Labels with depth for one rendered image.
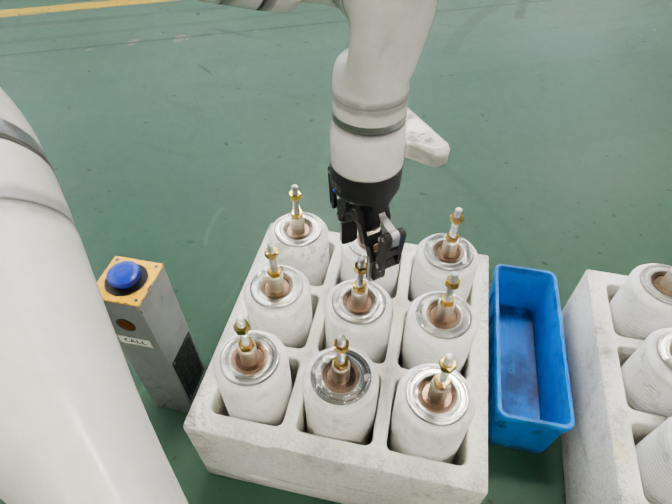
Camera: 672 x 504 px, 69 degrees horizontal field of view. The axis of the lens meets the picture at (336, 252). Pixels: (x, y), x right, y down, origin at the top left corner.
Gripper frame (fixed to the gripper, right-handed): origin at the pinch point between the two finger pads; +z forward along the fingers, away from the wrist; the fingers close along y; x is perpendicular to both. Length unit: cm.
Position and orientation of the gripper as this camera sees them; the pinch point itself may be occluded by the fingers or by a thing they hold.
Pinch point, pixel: (361, 251)
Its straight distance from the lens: 60.3
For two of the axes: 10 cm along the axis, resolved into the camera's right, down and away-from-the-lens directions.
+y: 4.5, 6.6, -6.0
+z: 0.0, 6.7, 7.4
